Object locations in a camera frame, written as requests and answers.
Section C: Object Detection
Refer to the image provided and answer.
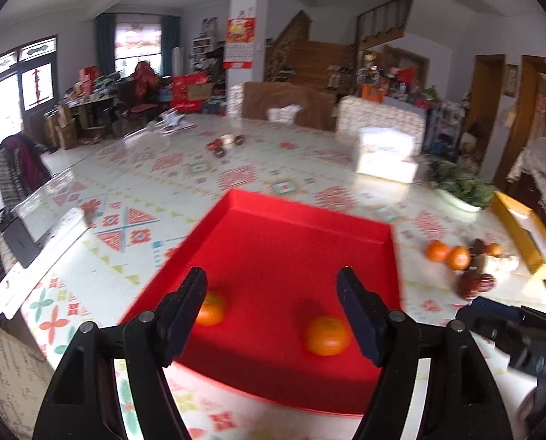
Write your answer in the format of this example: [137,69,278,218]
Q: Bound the dark striped clothing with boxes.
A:
[0,134,52,203]

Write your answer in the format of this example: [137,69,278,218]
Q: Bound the framed wall picture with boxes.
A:
[503,64,520,98]

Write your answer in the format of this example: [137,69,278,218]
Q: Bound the patterned chair back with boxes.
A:
[337,96,427,154]

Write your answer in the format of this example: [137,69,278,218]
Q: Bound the wide wooden door frame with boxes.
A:
[493,55,546,193]

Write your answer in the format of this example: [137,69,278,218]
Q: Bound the black power adapter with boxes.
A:
[2,217,42,269]

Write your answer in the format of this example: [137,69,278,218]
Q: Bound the white tissue box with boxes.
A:
[352,127,419,184]

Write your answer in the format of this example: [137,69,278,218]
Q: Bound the cluttered desk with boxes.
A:
[64,66,123,135]

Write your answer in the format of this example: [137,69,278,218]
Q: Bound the red cardboard box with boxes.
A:
[169,72,210,113]

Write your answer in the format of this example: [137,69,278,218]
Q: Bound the pile of colourful goods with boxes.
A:
[355,50,439,108]

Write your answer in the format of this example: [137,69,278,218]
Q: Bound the cardboard boxes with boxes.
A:
[44,103,79,150]

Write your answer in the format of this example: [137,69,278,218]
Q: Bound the teal window curtains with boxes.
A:
[94,14,182,76]

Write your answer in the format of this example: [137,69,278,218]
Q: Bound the white lace cabinet cover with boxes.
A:
[506,136,546,221]

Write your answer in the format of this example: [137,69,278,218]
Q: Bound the red jacket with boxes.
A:
[133,61,162,97]

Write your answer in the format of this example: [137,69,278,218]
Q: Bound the red wall calendar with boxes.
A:
[222,17,257,70]

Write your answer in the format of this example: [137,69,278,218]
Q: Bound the white shelf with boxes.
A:
[191,17,225,75]

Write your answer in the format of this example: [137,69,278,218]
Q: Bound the glass entrance door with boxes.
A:
[0,36,59,150]

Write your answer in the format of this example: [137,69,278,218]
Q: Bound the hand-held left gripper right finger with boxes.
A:
[336,266,514,440]

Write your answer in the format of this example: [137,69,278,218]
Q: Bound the wooden staircase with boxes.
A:
[264,0,415,89]

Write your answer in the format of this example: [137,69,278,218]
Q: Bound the brown chair back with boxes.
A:
[241,81,338,131]

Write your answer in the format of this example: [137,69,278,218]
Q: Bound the yellow box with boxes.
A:
[490,191,546,276]

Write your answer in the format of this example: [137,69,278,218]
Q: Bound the red tray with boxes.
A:
[117,189,404,418]

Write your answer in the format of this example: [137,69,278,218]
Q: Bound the white power strip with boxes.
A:
[0,207,88,319]

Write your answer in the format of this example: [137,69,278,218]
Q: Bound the white cloth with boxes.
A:
[267,105,302,124]

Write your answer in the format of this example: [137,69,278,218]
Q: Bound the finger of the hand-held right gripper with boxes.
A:
[455,296,525,353]

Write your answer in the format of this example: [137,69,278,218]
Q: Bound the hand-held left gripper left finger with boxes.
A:
[32,267,208,440]

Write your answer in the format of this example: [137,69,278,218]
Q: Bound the patterned tablecloth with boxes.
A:
[0,117,546,440]

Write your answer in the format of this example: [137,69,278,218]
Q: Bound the plate of green vegetables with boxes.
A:
[426,158,494,212]

